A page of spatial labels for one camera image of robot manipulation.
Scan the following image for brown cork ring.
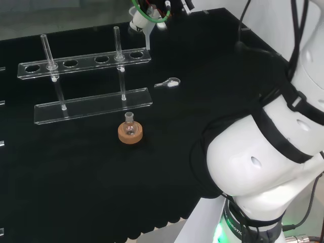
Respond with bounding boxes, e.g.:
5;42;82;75
117;121;144;145

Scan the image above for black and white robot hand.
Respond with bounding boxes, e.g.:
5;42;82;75
129;0;196;33

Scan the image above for clear acrylic funnel stand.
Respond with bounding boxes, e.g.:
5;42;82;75
17;26;153;126

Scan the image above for clear round-bottom glass flask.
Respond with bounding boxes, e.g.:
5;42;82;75
124;112;139;136

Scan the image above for clear glass weighing funnel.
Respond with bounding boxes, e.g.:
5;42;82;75
153;77;181;89

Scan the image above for black cable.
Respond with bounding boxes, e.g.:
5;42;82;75
234;0;254;50

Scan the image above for translucent white plastic funnel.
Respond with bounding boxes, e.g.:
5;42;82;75
128;6;152;51

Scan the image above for black bench cloth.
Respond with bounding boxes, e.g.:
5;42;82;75
0;7;291;240

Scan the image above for grey cable with plug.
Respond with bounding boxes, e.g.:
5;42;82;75
282;174;321;231

